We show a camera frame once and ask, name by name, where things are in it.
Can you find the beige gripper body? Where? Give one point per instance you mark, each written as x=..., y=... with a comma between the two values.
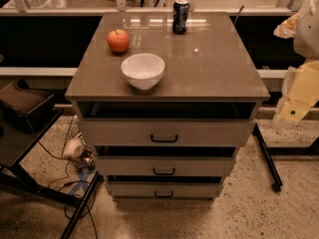
x=307, y=34

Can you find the grey drawer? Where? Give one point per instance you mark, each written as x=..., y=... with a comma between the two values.
x=163, y=190
x=164, y=166
x=166, y=132

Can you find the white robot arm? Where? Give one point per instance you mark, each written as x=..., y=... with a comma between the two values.
x=304, y=28

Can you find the grey drawer cabinet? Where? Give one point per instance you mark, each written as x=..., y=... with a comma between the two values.
x=208, y=75

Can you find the black stand leg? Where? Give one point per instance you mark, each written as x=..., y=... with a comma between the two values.
x=277, y=183

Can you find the dark soda can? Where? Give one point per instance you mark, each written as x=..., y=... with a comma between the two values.
x=180, y=14

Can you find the white bowl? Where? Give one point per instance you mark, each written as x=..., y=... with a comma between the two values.
x=143, y=71

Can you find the red apple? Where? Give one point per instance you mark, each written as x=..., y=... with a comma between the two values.
x=118, y=40

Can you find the white round device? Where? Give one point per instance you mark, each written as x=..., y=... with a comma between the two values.
x=74, y=148

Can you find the black side table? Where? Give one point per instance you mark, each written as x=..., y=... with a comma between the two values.
x=15, y=144

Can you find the brown bag on table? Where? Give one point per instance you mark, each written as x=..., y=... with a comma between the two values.
x=22, y=105

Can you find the wire mesh basket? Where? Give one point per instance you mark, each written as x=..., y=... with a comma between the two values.
x=72, y=132

